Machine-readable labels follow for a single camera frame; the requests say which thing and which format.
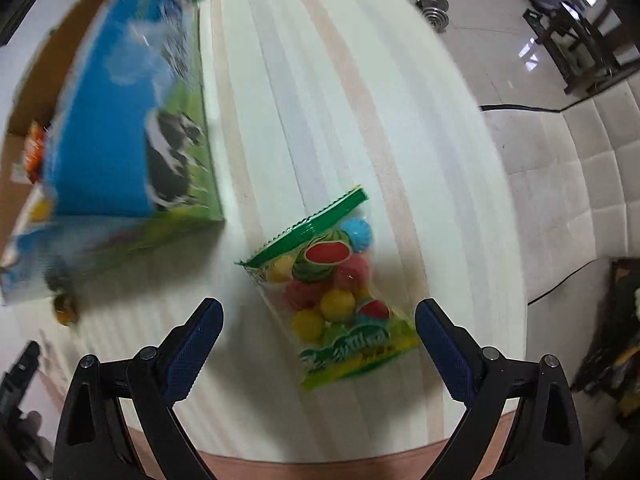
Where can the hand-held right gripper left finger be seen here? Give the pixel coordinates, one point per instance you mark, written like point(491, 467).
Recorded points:
point(192, 345)

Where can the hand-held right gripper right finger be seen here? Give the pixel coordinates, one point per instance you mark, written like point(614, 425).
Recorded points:
point(450, 355)

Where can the fruit gummy candy packet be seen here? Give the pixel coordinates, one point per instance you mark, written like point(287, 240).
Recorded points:
point(330, 305)

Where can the blue green milk carton box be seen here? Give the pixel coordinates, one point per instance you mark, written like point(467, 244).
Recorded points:
point(110, 160)

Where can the orange panda snack packet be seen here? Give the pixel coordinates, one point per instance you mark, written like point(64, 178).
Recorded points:
point(34, 152)

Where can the clear braised egg packet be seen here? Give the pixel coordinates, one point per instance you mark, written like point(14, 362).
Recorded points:
point(65, 312)

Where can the dark wooden furniture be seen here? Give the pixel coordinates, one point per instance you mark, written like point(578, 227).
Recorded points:
point(612, 350)

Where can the white padded mat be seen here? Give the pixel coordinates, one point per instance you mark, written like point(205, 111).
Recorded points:
point(575, 185)

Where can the striped cat print tablecloth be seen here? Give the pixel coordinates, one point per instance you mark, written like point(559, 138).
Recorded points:
point(325, 110)

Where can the metal dumbbell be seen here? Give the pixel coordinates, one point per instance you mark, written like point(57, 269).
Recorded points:
point(435, 10)

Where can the dark wooden chair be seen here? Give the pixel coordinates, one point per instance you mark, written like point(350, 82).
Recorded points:
point(580, 35)

